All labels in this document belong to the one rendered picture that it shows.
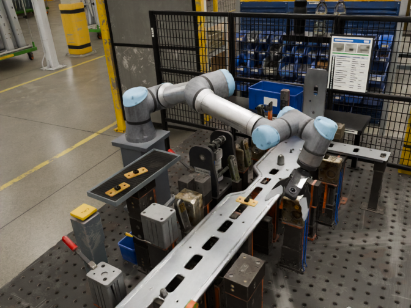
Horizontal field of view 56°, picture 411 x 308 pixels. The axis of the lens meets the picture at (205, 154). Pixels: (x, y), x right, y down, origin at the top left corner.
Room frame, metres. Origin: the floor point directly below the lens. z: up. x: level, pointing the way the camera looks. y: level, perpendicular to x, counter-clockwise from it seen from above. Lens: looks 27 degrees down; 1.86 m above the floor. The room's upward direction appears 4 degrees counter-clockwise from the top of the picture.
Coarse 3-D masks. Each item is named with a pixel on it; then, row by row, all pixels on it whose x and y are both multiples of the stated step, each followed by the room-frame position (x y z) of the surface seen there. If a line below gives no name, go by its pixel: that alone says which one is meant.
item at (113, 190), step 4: (120, 184) 1.16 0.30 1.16; (124, 184) 1.16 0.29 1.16; (112, 188) 1.13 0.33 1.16; (116, 188) 1.12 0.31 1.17; (120, 188) 1.13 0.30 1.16; (124, 188) 1.13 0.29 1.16; (108, 192) 1.11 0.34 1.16; (112, 192) 1.11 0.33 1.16; (116, 192) 1.10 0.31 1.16; (112, 196) 1.09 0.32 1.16
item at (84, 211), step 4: (84, 204) 1.05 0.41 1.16; (76, 208) 1.03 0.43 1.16; (80, 208) 1.03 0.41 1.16; (84, 208) 1.03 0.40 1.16; (88, 208) 1.03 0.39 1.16; (92, 208) 1.02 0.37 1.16; (96, 208) 1.03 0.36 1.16; (72, 212) 1.01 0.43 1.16; (76, 212) 1.01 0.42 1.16; (80, 212) 1.01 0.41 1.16; (84, 212) 1.01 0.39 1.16; (88, 212) 1.01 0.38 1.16; (92, 212) 1.01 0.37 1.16; (76, 216) 0.99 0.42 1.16; (80, 216) 0.99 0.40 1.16; (84, 216) 0.98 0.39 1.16; (88, 216) 0.99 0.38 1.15
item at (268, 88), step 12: (264, 84) 2.27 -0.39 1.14; (276, 84) 2.22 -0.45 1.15; (288, 84) 2.17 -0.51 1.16; (252, 96) 2.14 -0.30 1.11; (264, 96) 2.09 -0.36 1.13; (276, 96) 2.04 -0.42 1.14; (300, 96) 2.02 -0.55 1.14; (252, 108) 2.14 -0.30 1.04; (276, 108) 2.04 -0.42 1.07; (300, 108) 2.03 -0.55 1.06
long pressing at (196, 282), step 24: (288, 144) 1.71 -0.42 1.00; (264, 168) 1.49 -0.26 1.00; (288, 168) 1.48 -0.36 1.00; (240, 192) 1.30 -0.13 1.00; (264, 192) 1.29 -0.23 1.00; (216, 216) 1.15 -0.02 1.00; (240, 216) 1.15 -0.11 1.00; (264, 216) 1.15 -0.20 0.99; (192, 240) 1.03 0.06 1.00; (240, 240) 1.02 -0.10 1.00; (168, 264) 0.92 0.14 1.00; (216, 264) 0.91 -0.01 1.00; (144, 288) 0.83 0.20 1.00; (192, 288) 0.82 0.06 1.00
